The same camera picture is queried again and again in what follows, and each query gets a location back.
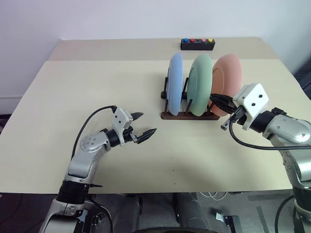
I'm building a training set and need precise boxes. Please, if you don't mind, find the metal floor bracket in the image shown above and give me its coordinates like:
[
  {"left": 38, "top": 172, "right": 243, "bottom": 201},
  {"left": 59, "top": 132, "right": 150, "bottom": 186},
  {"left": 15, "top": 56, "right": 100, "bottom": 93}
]
[{"left": 215, "top": 212, "right": 241, "bottom": 233}]

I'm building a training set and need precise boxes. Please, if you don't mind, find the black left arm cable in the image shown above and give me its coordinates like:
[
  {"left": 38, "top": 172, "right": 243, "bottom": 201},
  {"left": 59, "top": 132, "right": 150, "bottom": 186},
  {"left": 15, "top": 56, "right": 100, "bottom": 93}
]
[{"left": 72, "top": 105, "right": 118, "bottom": 158}]

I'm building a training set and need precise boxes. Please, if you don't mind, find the black button box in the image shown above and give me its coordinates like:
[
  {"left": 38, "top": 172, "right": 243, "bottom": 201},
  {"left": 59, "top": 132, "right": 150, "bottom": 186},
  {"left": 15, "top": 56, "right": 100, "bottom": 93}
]
[{"left": 180, "top": 38, "right": 215, "bottom": 51}]

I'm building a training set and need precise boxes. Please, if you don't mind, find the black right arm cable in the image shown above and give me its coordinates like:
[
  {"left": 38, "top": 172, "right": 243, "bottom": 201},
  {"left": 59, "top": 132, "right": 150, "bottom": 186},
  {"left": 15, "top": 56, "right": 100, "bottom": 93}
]
[{"left": 228, "top": 121, "right": 311, "bottom": 150}]

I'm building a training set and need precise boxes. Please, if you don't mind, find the black cable at robot body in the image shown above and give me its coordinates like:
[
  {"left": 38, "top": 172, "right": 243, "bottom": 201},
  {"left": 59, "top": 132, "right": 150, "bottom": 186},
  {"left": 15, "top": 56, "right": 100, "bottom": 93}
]
[
  {"left": 84, "top": 196, "right": 114, "bottom": 233},
  {"left": 274, "top": 194, "right": 296, "bottom": 233}
]

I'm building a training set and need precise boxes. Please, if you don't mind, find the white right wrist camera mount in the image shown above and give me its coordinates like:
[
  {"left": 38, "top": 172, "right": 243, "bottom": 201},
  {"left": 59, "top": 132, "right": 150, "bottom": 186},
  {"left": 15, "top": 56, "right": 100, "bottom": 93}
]
[{"left": 232, "top": 83, "right": 269, "bottom": 132}]

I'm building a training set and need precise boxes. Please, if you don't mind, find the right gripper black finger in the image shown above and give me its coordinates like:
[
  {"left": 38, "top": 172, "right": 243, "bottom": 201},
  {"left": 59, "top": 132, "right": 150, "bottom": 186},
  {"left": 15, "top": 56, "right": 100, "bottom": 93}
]
[
  {"left": 209, "top": 93, "right": 234, "bottom": 104},
  {"left": 210, "top": 97, "right": 235, "bottom": 114}
]

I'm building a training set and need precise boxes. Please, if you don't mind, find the white floor cable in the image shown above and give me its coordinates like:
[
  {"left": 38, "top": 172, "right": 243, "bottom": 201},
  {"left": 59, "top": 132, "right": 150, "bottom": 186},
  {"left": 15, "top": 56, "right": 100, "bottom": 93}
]
[{"left": 199, "top": 191, "right": 228, "bottom": 201}]

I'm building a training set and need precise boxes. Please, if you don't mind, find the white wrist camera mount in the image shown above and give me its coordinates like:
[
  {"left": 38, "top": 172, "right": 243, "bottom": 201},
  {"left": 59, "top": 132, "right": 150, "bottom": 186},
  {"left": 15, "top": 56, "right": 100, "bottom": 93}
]
[
  {"left": 111, "top": 106, "right": 134, "bottom": 147},
  {"left": 232, "top": 83, "right": 269, "bottom": 132}
]

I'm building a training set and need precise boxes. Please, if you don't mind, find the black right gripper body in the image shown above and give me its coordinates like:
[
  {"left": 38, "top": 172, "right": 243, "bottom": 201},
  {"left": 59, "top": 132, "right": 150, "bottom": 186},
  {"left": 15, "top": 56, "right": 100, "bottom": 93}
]
[{"left": 220, "top": 103, "right": 248, "bottom": 131}]

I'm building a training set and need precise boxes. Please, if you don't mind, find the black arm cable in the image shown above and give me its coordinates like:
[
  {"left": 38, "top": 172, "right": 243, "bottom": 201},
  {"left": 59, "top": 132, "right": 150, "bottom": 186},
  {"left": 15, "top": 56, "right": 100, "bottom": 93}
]
[
  {"left": 228, "top": 121, "right": 311, "bottom": 150},
  {"left": 72, "top": 105, "right": 118, "bottom": 158}
]

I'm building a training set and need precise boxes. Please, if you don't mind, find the blue plate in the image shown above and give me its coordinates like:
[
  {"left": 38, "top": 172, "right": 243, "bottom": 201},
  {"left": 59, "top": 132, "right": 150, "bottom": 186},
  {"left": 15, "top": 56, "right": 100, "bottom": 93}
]
[{"left": 167, "top": 53, "right": 184, "bottom": 117}]

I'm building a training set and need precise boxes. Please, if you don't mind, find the green plate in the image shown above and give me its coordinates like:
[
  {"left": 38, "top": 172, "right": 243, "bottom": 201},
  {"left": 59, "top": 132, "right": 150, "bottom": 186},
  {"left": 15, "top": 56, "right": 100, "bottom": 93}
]
[{"left": 186, "top": 54, "right": 212, "bottom": 117}]

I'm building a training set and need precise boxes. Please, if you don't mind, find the dark chair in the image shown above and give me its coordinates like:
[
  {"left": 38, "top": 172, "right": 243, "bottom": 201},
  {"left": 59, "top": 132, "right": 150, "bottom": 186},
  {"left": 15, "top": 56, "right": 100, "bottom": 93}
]
[{"left": 293, "top": 57, "right": 311, "bottom": 98}]

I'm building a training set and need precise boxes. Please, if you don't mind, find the dark wooden dish rack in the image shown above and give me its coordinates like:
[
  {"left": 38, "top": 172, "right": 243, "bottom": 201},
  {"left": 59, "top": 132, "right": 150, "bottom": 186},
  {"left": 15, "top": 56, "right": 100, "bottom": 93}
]
[{"left": 159, "top": 77, "right": 219, "bottom": 121}]

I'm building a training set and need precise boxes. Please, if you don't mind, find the red plate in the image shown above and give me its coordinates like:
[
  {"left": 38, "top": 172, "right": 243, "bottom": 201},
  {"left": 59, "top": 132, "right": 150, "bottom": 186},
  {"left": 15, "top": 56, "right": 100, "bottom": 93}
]
[{"left": 210, "top": 54, "right": 242, "bottom": 117}]

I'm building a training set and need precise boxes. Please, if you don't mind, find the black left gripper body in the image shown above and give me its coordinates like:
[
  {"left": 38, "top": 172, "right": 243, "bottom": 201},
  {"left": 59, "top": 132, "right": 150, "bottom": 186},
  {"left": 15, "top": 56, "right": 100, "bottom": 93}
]
[{"left": 122, "top": 126, "right": 141, "bottom": 145}]

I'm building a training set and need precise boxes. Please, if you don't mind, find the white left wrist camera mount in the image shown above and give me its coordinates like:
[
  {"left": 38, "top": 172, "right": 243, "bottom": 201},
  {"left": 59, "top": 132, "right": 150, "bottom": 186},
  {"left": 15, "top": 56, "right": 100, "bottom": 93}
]
[{"left": 111, "top": 106, "right": 134, "bottom": 147}]

